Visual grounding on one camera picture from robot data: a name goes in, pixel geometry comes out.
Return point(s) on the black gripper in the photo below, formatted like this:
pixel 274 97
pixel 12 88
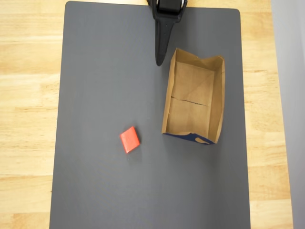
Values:
pixel 166 15

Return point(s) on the brown paper box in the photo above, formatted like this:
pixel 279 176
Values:
pixel 190 114

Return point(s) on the dark grey table mat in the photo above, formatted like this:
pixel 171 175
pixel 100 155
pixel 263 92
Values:
pixel 100 181

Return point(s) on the small red block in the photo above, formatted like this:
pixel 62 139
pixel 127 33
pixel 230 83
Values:
pixel 129 142

